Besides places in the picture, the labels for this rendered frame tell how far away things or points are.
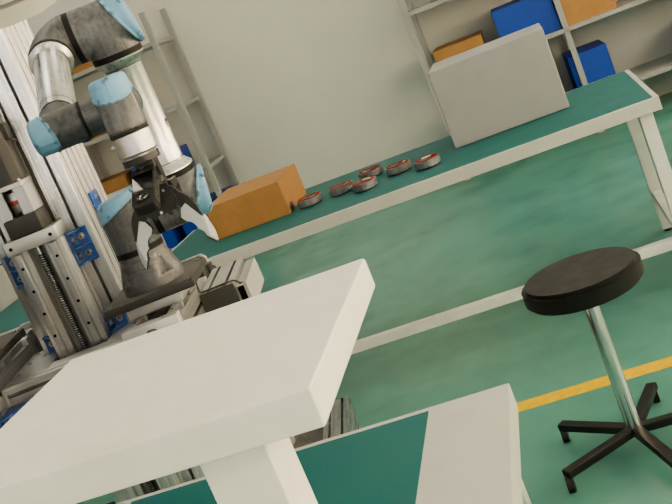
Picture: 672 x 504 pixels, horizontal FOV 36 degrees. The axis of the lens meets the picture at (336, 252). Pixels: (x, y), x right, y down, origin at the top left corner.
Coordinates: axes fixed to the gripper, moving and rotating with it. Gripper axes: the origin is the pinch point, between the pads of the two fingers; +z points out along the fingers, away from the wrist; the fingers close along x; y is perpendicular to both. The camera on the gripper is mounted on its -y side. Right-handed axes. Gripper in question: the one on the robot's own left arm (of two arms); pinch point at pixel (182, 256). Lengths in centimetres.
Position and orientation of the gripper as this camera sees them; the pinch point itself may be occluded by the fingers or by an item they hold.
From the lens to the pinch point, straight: 195.5
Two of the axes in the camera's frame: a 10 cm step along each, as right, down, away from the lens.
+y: 0.1, -2.2, 9.7
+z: 3.7, 9.0, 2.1
